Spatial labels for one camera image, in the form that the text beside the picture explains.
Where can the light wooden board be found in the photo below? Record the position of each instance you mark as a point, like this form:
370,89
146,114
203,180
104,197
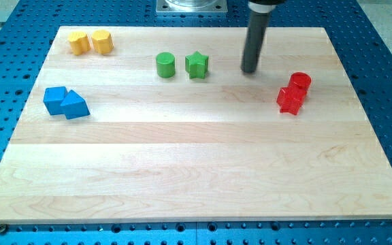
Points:
178,149

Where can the green star block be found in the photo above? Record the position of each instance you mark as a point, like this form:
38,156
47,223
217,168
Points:
196,65

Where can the red star block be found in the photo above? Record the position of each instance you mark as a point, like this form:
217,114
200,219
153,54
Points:
291,99

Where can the left corner board screw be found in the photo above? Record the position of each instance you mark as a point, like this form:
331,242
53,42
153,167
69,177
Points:
3,229

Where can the green cylinder block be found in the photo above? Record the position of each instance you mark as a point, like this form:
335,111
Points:
165,63

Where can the red cylinder block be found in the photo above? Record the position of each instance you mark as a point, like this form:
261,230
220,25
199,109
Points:
300,81

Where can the yellow hexagon block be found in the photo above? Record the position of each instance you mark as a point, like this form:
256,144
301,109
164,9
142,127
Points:
102,41

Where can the blue triangular prism block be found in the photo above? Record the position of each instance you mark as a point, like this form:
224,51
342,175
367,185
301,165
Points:
74,106

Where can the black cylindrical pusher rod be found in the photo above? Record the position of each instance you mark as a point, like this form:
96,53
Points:
260,14

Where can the yellow pentagon block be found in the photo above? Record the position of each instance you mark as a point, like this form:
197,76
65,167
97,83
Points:
79,43

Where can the blue cube block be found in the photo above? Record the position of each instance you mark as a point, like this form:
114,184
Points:
53,97

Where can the blue perforated metal base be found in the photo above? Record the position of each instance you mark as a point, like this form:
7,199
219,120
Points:
28,32

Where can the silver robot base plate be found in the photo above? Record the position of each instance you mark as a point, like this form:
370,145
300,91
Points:
191,6

